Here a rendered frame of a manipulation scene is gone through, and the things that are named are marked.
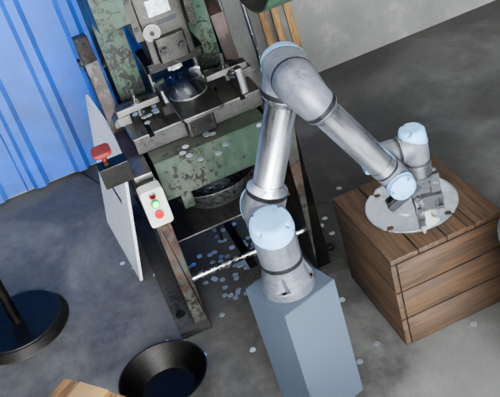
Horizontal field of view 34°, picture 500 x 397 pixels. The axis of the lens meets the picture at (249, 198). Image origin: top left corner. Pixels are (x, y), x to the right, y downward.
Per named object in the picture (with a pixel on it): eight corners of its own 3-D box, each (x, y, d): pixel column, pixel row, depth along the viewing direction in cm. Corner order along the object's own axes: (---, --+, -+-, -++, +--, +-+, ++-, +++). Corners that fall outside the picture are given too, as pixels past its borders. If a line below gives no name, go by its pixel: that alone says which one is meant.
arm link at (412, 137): (390, 127, 229) (419, 116, 229) (396, 159, 235) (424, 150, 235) (400, 139, 222) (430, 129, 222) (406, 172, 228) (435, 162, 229)
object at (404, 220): (395, 170, 276) (395, 168, 275) (475, 187, 258) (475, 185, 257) (348, 220, 260) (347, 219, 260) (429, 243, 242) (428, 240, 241)
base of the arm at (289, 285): (327, 280, 225) (319, 252, 220) (285, 311, 219) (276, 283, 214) (292, 258, 236) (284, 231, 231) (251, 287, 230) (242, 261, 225)
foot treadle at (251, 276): (284, 291, 278) (280, 279, 275) (257, 302, 276) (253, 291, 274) (230, 207, 326) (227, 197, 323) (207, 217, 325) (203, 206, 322)
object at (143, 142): (264, 104, 274) (260, 88, 271) (138, 156, 267) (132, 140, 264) (235, 73, 299) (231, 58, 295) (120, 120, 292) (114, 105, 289)
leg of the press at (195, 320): (213, 327, 289) (127, 106, 240) (183, 340, 288) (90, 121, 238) (152, 203, 365) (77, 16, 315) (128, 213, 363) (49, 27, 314)
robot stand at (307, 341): (363, 389, 249) (334, 279, 225) (320, 426, 242) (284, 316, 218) (324, 361, 263) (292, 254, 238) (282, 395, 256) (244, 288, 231)
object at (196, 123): (235, 139, 259) (224, 102, 252) (194, 156, 257) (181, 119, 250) (212, 109, 280) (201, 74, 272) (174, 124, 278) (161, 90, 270)
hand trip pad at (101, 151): (120, 170, 255) (111, 150, 250) (101, 178, 254) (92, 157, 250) (115, 161, 260) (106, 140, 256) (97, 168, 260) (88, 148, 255)
